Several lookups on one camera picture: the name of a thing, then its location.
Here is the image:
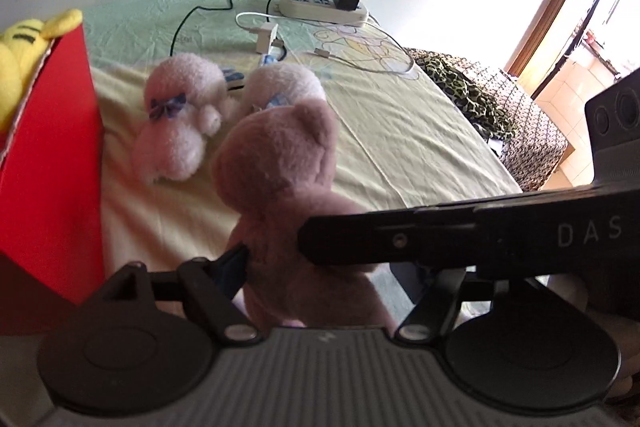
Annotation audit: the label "leopard print cloth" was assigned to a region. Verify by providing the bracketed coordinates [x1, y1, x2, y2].
[408, 49, 518, 142]

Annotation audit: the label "brown plush bear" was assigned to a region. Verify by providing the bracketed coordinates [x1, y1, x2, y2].
[212, 98, 396, 333]

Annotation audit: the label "red cardboard box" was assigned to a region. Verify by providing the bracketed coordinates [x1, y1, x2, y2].
[1, 28, 105, 336]

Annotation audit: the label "white plush bunny purple bow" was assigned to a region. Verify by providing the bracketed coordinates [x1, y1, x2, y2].
[132, 53, 234, 183]

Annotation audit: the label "white usb charger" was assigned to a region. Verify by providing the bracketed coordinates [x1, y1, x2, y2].
[256, 22, 279, 54]

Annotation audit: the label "patterned brown cushion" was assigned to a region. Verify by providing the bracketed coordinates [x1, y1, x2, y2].
[449, 58, 569, 193]

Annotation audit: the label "white power strip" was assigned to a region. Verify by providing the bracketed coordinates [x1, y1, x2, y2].
[278, 0, 369, 27]

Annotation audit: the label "white usb cable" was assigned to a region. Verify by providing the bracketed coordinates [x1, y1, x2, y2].
[235, 11, 418, 75]

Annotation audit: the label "yellow tiger plush toy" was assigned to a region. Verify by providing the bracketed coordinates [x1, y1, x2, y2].
[1, 9, 82, 133]

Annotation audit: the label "yellow green cartoon bedsheet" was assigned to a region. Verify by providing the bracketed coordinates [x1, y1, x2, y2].
[84, 0, 518, 272]

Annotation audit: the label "beige plush bunny plaid ears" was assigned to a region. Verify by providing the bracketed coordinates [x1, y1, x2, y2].
[226, 62, 326, 122]

